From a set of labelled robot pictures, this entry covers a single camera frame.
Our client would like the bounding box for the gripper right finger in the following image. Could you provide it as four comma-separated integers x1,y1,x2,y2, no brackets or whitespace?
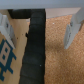
64,7,84,51

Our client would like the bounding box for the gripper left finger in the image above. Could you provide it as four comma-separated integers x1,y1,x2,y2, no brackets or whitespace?
0,12,17,51

